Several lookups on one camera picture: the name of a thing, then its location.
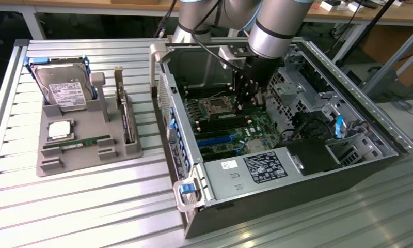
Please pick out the grey parts rack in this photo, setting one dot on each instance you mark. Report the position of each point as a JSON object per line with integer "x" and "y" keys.
{"x": 85, "y": 160}

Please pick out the open black PC case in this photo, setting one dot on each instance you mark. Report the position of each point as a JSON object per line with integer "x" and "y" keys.
{"x": 330, "y": 191}

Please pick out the blue expansion slot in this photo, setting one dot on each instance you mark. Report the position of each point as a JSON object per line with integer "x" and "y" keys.
{"x": 213, "y": 140}

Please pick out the brown cardboard box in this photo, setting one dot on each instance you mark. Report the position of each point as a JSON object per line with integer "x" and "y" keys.
{"x": 396, "y": 41}

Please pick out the hard disk in blue carrier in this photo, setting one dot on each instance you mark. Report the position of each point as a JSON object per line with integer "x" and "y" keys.
{"x": 62, "y": 85}

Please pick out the CPU socket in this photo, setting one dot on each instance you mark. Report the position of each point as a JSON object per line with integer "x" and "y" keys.
{"x": 216, "y": 105}

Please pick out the aluminium profile frame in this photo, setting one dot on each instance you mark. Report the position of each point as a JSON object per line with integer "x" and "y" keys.
{"x": 389, "y": 64}

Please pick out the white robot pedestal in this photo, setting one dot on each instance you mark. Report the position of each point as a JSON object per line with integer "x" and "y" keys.
{"x": 185, "y": 36}

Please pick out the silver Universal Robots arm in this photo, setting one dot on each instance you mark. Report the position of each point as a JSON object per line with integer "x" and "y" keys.
{"x": 273, "y": 23}

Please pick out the silver CPU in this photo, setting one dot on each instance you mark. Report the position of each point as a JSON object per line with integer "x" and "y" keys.
{"x": 60, "y": 130}

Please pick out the black RAM slot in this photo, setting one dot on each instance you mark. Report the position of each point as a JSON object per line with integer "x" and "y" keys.
{"x": 221, "y": 123}
{"x": 224, "y": 126}
{"x": 208, "y": 94}
{"x": 220, "y": 119}
{"x": 224, "y": 129}
{"x": 206, "y": 89}

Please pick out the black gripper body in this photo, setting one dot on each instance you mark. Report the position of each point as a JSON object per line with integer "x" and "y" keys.
{"x": 262, "y": 69}

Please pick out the green motherboard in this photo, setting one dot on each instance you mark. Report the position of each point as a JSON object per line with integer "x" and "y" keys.
{"x": 257, "y": 126}

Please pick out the green RAM stick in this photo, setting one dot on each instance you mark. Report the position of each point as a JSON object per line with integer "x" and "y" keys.
{"x": 77, "y": 143}

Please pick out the black tripod pole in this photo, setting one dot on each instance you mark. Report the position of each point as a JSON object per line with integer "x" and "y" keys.
{"x": 368, "y": 28}

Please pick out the graphics card with metal bracket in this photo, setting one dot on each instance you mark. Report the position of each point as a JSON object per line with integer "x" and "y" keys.
{"x": 125, "y": 113}

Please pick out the blue disk bay tab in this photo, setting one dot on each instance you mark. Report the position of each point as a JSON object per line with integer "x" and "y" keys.
{"x": 340, "y": 126}

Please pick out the wooden desk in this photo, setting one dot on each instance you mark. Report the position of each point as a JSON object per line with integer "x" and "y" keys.
{"x": 381, "y": 14}

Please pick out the silver power supply unit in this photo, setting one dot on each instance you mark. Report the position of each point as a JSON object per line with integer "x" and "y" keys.
{"x": 233, "y": 180}

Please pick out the silver chipset heat sink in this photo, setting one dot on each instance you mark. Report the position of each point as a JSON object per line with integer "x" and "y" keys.
{"x": 254, "y": 147}

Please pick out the black expansion slot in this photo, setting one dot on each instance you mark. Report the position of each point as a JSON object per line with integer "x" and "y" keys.
{"x": 210, "y": 134}
{"x": 214, "y": 154}

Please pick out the white desk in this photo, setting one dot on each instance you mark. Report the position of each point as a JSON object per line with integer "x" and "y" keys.
{"x": 89, "y": 6}

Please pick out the white small box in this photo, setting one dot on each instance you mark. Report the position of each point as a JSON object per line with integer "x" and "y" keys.
{"x": 330, "y": 5}

